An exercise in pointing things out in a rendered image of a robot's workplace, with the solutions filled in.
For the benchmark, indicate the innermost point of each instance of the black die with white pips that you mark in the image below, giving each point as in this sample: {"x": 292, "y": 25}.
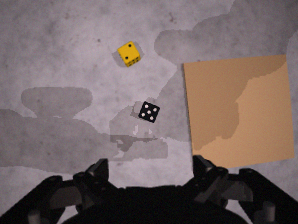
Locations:
{"x": 149, "y": 112}

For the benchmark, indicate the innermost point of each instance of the tan square mat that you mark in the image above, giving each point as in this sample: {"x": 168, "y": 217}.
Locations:
{"x": 239, "y": 110}

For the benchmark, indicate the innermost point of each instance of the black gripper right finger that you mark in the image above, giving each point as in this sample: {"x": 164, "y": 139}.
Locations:
{"x": 267, "y": 205}

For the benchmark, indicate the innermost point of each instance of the yellow die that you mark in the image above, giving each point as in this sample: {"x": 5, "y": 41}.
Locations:
{"x": 129, "y": 54}

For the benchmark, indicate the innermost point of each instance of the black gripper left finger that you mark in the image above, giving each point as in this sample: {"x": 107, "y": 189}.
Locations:
{"x": 46, "y": 203}

